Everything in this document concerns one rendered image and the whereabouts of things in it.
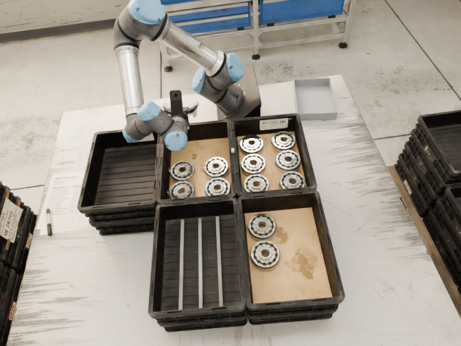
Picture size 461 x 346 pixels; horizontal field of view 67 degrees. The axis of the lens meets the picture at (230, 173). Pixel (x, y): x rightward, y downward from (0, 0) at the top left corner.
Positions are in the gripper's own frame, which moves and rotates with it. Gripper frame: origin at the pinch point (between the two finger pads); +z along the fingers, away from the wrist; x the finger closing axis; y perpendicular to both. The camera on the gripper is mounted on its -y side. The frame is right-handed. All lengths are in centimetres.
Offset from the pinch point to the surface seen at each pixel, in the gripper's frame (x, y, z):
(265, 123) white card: 36.3, 10.1, -4.2
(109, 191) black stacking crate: -31.2, 30.5, -21.4
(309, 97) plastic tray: 66, 13, 34
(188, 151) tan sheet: 1.9, 21.2, -6.0
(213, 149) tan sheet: 13.3, 20.3, -6.6
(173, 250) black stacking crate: -3, 39, -49
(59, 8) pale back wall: -135, -8, 255
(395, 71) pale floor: 175, 35, 147
